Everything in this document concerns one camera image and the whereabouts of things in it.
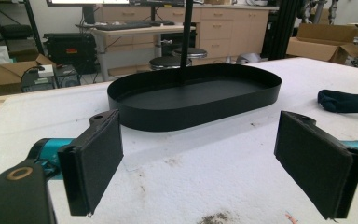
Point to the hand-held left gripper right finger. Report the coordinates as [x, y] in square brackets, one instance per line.
[313, 161]

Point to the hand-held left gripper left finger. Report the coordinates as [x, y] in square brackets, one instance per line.
[96, 161]

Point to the dark blue sock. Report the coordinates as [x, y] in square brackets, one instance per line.
[345, 102]

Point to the large open cardboard box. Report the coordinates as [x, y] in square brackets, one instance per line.
[317, 46]

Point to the black equipment case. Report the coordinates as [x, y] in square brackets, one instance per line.
[68, 49]

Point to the black oval metal tray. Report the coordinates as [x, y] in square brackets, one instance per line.
[199, 96]

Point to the black round stool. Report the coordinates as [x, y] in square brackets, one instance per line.
[195, 52]
[166, 62]

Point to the grey dome-shaped device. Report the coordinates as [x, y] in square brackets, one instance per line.
[248, 58]

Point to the cardboard box with white bag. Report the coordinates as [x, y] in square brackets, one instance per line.
[0, 73]

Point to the wooden desk with white legs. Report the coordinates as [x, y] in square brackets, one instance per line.
[136, 31]

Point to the black keyboard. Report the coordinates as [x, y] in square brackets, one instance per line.
[121, 26]

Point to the light wooden drawer cabinet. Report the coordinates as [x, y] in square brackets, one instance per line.
[245, 31]

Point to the black metal stand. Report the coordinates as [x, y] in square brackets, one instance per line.
[32, 25]

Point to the black vertical pole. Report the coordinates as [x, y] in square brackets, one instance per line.
[186, 37]

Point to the computer monitor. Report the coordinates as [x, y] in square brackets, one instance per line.
[87, 2]

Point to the black metal frame column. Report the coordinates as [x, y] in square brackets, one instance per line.
[281, 28]

